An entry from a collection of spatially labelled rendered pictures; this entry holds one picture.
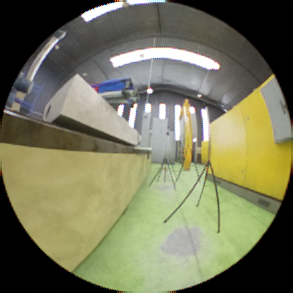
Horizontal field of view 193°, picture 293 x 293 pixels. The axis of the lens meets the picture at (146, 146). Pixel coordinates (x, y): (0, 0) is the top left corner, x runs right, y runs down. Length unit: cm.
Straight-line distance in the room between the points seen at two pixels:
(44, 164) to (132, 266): 71
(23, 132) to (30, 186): 14
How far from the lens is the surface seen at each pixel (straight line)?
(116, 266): 75
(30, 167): 31
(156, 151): 661
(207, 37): 939
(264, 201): 183
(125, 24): 910
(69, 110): 35
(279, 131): 150
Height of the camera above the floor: 72
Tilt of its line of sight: 5 degrees up
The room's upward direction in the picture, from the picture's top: 5 degrees clockwise
